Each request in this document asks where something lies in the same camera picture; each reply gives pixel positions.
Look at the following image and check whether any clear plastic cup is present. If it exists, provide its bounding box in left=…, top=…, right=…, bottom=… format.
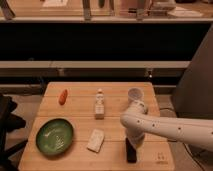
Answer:
left=128, top=87, right=143, bottom=102

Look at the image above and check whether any small clear bottle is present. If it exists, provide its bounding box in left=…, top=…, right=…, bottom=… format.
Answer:
left=95, top=89, right=104, bottom=119

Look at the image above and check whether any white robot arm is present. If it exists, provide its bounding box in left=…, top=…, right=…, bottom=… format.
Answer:
left=120, top=100, right=213, bottom=152

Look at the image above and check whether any grey robot base panel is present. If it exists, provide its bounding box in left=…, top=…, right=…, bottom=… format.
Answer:
left=171, top=24, right=213, bottom=119

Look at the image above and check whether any orange carrot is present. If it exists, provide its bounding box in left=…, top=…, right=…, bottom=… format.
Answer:
left=58, top=89, right=68, bottom=105

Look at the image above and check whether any green bowl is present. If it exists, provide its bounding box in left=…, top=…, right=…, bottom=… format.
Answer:
left=35, top=118, right=74, bottom=156

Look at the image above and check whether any white sponge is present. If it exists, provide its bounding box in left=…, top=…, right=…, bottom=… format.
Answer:
left=87, top=129, right=105, bottom=153

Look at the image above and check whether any black office chair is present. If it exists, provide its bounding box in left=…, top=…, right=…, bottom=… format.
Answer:
left=0, top=94, right=28, bottom=171

